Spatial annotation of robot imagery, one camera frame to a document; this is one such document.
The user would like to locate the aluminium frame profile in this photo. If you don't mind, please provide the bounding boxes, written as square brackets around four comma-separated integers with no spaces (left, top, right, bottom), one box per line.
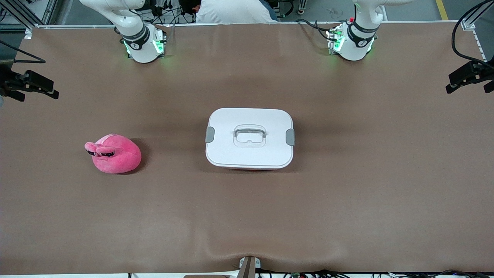
[0,0,58,31]
[461,0,494,31]

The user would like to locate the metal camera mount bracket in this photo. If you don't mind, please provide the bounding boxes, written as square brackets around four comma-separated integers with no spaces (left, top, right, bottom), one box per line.
[239,256,261,278]

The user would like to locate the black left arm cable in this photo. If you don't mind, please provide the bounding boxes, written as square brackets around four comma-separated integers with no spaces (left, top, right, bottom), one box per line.
[452,0,494,66]

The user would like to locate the white plastic box lid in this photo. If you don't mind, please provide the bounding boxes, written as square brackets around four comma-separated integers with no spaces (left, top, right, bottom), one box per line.
[205,108,295,171]

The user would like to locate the person wearing white shirt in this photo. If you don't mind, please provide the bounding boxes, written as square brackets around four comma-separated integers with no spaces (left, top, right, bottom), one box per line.
[179,0,278,24]

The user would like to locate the clear lid handle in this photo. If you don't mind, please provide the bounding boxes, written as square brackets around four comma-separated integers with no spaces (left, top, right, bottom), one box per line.
[234,128,267,141]

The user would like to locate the pink plush toy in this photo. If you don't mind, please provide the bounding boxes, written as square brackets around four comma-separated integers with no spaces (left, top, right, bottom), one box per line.
[85,134,142,174]

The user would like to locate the black arm base cable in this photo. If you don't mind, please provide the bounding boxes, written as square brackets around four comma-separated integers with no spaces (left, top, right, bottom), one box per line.
[295,19,336,41]

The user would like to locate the brown table mat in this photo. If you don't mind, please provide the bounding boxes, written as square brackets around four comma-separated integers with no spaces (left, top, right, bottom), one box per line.
[0,23,494,275]

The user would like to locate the tangled black cables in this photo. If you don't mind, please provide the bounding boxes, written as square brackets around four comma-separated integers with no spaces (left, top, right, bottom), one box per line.
[133,0,197,24]

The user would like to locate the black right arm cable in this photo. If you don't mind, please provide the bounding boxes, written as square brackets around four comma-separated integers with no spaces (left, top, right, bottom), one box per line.
[0,41,46,64]

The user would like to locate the pink plastic box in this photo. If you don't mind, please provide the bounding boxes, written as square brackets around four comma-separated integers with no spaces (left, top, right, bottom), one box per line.
[216,166,284,171]

